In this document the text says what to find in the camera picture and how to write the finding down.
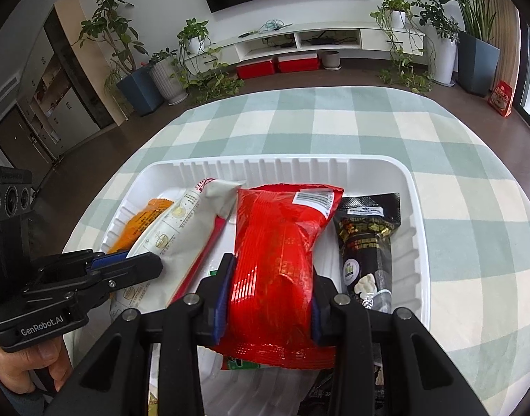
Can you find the black set-top box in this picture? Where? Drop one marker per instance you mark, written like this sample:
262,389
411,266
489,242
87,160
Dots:
323,41

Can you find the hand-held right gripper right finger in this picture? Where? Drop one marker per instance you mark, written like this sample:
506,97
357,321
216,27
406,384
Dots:
330,307

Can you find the grey round pot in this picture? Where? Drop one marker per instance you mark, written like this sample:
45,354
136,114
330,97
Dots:
331,60

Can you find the green and red snack packet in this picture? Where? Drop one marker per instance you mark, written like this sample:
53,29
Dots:
239,362

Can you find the beige curtain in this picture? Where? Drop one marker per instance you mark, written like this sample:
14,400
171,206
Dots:
507,21

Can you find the trailing pothos in white pot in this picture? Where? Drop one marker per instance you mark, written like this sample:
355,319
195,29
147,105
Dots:
195,43
397,17

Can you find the remote control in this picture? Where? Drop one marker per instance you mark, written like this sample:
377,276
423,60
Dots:
247,34

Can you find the white television cabinet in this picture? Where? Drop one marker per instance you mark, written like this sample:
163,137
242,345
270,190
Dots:
256,45

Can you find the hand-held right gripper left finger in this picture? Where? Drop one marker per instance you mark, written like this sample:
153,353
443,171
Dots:
223,299

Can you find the white plastic tray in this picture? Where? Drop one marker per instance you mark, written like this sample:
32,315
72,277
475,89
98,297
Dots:
377,173

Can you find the large red snack packet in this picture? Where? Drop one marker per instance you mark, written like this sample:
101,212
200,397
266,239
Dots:
273,268

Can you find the tree plant in blue pot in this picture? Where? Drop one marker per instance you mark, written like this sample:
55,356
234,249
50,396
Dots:
139,91

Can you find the bushy plant in white pot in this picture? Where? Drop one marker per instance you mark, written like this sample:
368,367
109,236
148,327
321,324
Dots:
442,58

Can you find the red paper bag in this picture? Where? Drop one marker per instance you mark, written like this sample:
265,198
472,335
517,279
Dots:
501,97

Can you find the green checked tablecloth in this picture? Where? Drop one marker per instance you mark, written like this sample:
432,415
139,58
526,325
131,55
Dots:
464,182

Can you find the pink snack packet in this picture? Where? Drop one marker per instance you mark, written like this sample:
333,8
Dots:
204,260

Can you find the orange snack packet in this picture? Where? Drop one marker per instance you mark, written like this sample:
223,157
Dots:
143,223

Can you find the large-leaf plant in grey pot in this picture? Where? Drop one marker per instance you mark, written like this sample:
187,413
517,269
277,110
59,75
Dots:
477,63

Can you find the red storage box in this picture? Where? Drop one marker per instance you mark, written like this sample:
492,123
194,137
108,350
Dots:
256,69
298,63

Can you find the long white green-print packet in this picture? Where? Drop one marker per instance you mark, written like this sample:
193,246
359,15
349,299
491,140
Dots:
174,242

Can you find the black snack packet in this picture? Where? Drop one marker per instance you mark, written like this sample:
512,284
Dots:
369,247

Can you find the tall storage cabinet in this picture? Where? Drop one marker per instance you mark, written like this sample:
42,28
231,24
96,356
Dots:
65,99

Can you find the person's left hand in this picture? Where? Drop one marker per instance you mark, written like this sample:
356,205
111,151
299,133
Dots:
22,364

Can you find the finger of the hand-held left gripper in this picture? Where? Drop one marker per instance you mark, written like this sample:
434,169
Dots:
113,260
139,266

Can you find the plant in white ribbed pot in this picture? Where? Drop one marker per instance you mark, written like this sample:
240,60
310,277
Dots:
167,80

